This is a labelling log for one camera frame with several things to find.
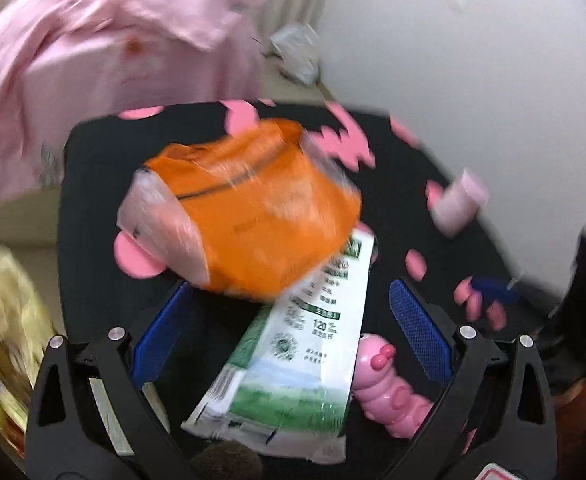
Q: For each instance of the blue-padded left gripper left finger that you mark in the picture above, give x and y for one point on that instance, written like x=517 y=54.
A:
x=129 y=359

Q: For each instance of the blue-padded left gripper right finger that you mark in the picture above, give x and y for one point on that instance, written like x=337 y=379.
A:
x=448 y=354

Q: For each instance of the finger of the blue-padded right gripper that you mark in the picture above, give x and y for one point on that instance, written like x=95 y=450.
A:
x=492 y=289

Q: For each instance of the orange plastic bag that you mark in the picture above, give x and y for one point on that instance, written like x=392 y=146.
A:
x=247 y=215

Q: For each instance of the yellow plastic trash bag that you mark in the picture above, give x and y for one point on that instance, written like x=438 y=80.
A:
x=25 y=330

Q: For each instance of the black pink-patterned table cloth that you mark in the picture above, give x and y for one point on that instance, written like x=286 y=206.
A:
x=395 y=178

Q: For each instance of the pink caterpillar toy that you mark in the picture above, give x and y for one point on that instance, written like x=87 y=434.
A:
x=384 y=396

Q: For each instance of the pink cream jar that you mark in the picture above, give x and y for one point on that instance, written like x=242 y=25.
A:
x=453 y=208

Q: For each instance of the white plastic bag on floor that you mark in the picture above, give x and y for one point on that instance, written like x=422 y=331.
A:
x=296 y=45

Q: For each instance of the pink floral duvet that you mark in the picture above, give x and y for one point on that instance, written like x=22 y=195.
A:
x=63 y=62

